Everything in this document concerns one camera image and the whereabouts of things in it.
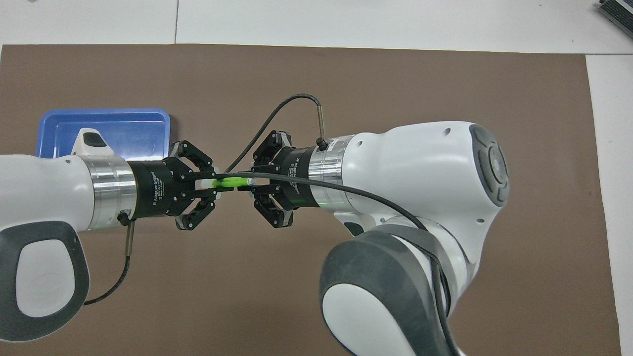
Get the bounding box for blue plastic tray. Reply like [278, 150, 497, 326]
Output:
[37, 108, 171, 161]

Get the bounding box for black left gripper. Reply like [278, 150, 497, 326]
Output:
[126, 140, 221, 231]

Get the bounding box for grey ribbed device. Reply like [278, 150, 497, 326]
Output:
[596, 0, 633, 38]

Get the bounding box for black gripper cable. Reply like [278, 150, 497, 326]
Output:
[223, 94, 465, 356]
[83, 210, 136, 306]

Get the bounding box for green pen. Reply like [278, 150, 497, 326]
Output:
[195, 177, 258, 189]

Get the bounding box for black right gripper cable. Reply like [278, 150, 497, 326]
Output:
[223, 94, 465, 356]

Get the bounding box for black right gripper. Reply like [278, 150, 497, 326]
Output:
[240, 130, 319, 229]

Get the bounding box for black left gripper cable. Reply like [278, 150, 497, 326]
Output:
[83, 210, 136, 306]

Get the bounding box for brown table mat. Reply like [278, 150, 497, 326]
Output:
[0, 44, 622, 356]

